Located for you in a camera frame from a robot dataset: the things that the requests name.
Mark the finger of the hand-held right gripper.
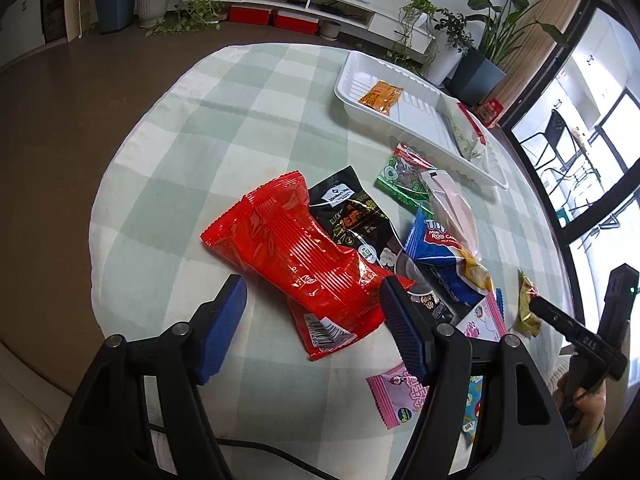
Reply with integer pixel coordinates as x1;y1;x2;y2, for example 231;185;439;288
529;296;629;381

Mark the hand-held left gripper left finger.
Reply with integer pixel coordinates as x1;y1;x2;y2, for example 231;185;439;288
46;274;248;480

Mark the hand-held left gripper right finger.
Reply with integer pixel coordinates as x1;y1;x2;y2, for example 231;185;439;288
379;275;578;480

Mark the black grey snack packet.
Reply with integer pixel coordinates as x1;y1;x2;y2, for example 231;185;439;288
387;252;455;325

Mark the pink candy packet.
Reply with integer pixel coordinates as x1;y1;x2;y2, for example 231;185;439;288
366;362;431;429
456;290;509;342

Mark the blue roll cake packet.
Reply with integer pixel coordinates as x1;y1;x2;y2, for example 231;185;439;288
404;206;496;307

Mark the red snack bag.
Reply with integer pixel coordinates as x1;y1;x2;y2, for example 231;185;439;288
201;170;416;361

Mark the colourful cartoon snack packet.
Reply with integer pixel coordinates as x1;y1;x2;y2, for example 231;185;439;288
460;375;485;444

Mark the clear pink snack packet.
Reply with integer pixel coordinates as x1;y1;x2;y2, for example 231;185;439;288
420;169;483;263

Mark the black gold snack packet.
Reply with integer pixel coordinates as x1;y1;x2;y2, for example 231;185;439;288
307;166;401;267

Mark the white plastic tray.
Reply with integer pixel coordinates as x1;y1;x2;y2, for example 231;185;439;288
334;51;510;191

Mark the person's right forearm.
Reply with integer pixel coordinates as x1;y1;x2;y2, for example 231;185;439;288
570;425;607;478

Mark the person's right hand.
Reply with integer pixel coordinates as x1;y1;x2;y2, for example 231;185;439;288
554;370;608;446

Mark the green snack packet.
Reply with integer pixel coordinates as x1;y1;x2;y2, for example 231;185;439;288
375;142;442;213

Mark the black chair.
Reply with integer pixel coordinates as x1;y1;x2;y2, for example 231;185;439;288
520;109;601;183

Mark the white red-edged snack packet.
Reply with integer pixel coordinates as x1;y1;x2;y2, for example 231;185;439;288
446;101;489;162

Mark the beige seat cushion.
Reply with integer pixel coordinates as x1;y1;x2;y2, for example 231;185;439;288
0;341;76;480

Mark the small red box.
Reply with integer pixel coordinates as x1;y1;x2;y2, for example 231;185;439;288
475;98;505;129

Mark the orange snack packet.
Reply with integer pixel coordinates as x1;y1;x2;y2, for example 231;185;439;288
359;80;404;112

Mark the large-leaf plant in grey-blue planter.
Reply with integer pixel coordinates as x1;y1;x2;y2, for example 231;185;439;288
447;0;581;107

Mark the trailing plant in white pot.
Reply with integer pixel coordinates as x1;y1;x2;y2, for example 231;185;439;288
385;0;474;87

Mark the red storage box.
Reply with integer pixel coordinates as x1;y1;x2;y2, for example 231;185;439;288
228;4;274;25
273;10;320;36

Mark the white low cabinet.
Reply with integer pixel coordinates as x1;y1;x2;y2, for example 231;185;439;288
175;0;437;54

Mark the dark door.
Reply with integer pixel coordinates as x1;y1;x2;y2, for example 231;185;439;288
40;0;69;44

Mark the black cable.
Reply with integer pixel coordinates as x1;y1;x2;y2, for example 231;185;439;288
149;422;346;480

